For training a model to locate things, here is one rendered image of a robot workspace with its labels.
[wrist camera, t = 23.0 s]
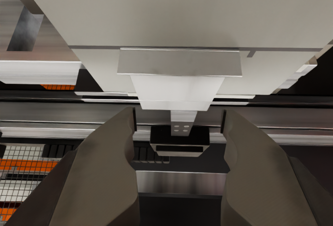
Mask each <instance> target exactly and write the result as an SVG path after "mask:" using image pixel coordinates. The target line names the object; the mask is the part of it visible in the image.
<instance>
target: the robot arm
mask: <svg viewBox="0 0 333 226"><path fill-rule="evenodd" d="M135 131H137V123H136V111H135V107H126V108H124V109H123V110H122V111H120V112H119V113H117V114H116V115H115V116H113V117H112V118H110V119H109V120H108V121H106V122H105V123H104V124H102V125H101V126H99V127H98V128H97V129H96V130H94V131H93V132H92V133H91V134H90V135H88V136H87V137H86V138H85V139H84V140H83V142H82V143H81V144H80V145H79V146H78V147H77V148H76V150H74V151H68V152H67V153H66V154H65V155H64V156H63V158H62V159H61V160H60V161H59V162H58V163H57V164H56V165H55V167H54V168H53V169H52V170H51V171H50V172H49V173H48V174H47V176H46V177H45V178H44V179H43V180H42V181H41V182H40V183H39V185H38V186H37V187H36V188H35V189H34V190H33V191H32V192H31V194H30V195H29V196H28V197H27V198H26V199H25V200H24V201H23V203H22V204H21V205H20V206H19V207H18V208H17V209H16V211H15V212H14V213H13V214H12V216H11V217H10V218H9V219H8V221H7V222H6V223H5V225H4V226H139V225H140V209H139V196H138V186H137V176H136V171H135V170H134V169H133V168H132V167H131V166H130V163H131V161H132V159H133V158H134V145H133V134H134V133H135ZM221 134H223V136H224V137H225V139H226V141H227V142H226V148H225V153H224V160H225V161H226V163H227V164H228V166H229V168H230V171H229V172H228V174H227V176H226V180H225V185H224V190H223V195H222V201H221V226H333V196H332V195H331V194H330V193H329V192H328V190H327V189H326V188H325V187H324V186H323V185H322V184H321V183H320V182H319V181H318V180H317V179H316V178H315V177H314V175H313V174H312V173H311V172H310V171H309V170H308V169H307V168H306V167H305V166H304V165H303V164H302V163H301V162H300V160H299V159H298V158H296V157H289V156H288V155H287V153H286V152H285V151H284V150H283V149H282V148H281V147H280V146H279V145H278V144H277V143H276V142H275V141H274V140H273V139H272V138H271V137H270V136H269V135H267V134H266V133H265V132H264V131H262V130H261V129H260V128H258V127H257V126H255V125H254V124H253V123H251V122H250V121H248V120H247V119H246V118H244V117H243V116H241V115H240V114H239V113H237V112H236V111H234V110H232V109H222V114H221Z"/></svg>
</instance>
